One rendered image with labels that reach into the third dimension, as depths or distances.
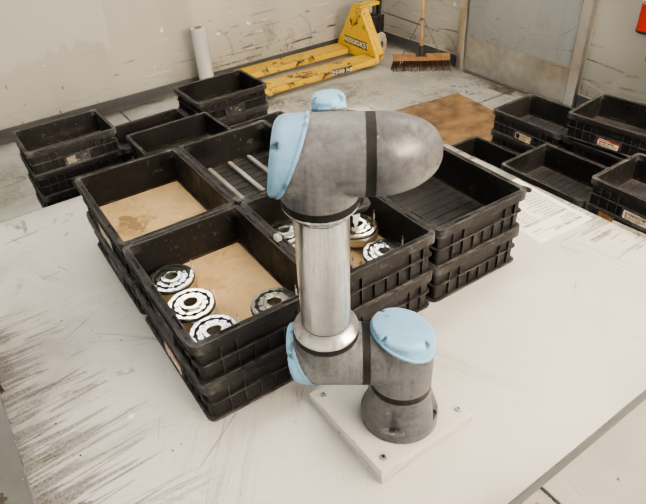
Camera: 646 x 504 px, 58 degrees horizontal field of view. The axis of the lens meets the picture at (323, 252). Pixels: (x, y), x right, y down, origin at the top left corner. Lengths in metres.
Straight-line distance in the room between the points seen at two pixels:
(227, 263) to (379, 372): 0.55
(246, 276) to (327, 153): 0.69
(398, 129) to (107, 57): 3.95
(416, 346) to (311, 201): 0.36
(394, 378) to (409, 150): 0.45
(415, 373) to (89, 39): 3.85
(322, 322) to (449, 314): 0.56
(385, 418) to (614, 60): 3.40
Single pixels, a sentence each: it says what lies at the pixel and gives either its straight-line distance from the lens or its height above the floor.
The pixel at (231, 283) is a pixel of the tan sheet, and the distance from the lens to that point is 1.38.
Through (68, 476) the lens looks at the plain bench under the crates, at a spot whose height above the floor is 0.70.
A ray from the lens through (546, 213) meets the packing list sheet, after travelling 1.88.
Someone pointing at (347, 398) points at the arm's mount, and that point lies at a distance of 1.24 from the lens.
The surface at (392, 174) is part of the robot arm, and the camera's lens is 0.77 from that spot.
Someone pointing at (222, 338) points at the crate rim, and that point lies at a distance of 1.12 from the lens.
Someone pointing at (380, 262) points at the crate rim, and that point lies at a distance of 1.25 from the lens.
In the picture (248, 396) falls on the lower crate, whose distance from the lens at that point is 1.28.
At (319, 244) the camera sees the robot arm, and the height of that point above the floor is 1.19.
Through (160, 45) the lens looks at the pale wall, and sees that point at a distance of 4.73.
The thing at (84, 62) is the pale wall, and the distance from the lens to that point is 4.58.
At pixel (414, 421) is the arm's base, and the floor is 0.78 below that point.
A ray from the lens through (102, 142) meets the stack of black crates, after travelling 2.91.
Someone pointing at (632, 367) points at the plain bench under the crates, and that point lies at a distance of 1.46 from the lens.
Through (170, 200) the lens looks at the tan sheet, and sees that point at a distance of 1.74.
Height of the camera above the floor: 1.69
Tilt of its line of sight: 37 degrees down
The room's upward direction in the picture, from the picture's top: 4 degrees counter-clockwise
